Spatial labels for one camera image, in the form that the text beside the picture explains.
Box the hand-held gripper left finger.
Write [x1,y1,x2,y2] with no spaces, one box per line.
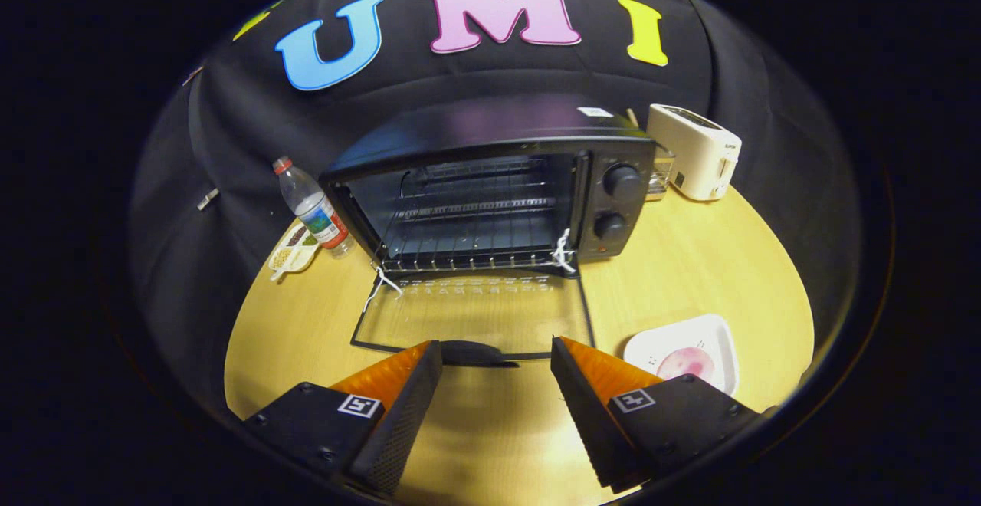
[244,340,444,495]

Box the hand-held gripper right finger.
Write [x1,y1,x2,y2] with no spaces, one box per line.
[550,336,767,491]

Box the pink round food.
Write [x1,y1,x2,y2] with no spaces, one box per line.
[657,347,716,382]

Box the white square plate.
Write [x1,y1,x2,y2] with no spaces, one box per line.
[623,314,740,398]

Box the black toaster oven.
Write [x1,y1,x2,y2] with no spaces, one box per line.
[318,96,660,366]

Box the white bread toaster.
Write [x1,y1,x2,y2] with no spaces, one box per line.
[646,103,742,202]

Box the white snack dish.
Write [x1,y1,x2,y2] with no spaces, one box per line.
[267,222,321,283]

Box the clear plastic water bottle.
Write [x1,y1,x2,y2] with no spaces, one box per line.
[272,156,356,259]

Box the glass jar with stick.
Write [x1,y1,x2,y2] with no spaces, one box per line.
[625,107,676,202]

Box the black backdrop cloth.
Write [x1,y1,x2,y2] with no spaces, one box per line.
[130,0,863,415]

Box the wire oven rack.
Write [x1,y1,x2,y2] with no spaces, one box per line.
[379,155,577,274]

